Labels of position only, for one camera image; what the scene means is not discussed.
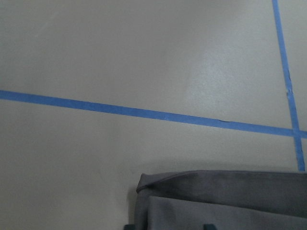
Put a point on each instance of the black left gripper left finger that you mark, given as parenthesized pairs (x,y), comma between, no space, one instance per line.
(129,227)

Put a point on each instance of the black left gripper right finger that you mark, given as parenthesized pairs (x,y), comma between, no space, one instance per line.
(209,227)

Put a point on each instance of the dark brown t-shirt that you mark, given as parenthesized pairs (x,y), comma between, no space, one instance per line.
(231,200)

